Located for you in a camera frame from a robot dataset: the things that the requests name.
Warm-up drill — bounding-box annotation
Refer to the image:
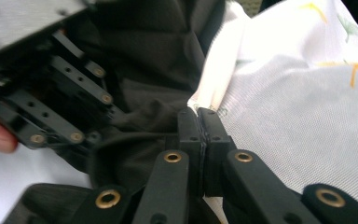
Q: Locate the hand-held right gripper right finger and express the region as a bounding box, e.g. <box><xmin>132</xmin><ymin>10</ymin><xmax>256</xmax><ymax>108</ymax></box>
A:
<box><xmin>197</xmin><ymin>106</ymin><xmax>238</xmax><ymax>198</ymax></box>

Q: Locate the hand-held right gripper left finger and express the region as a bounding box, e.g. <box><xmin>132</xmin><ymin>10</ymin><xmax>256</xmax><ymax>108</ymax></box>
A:
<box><xmin>164</xmin><ymin>106</ymin><xmax>207</xmax><ymax>199</ymax></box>

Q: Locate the dark cloth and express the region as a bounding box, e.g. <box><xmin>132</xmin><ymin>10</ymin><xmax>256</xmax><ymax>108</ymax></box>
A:
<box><xmin>0</xmin><ymin>0</ymin><xmax>227</xmax><ymax>224</ymax></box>

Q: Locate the white leaf-print mesh laundry bag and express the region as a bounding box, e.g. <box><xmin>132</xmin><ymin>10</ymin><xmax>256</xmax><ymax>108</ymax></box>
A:
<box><xmin>187</xmin><ymin>0</ymin><xmax>358</xmax><ymax>224</ymax></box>

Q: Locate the green woven basket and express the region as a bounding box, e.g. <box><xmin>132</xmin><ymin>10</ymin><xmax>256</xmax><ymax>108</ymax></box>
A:
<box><xmin>236</xmin><ymin>0</ymin><xmax>264</xmax><ymax>17</ymax></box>

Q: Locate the white board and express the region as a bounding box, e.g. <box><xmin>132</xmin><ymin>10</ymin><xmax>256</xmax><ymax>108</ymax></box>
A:
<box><xmin>0</xmin><ymin>144</ymin><xmax>93</xmax><ymax>224</ymax></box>

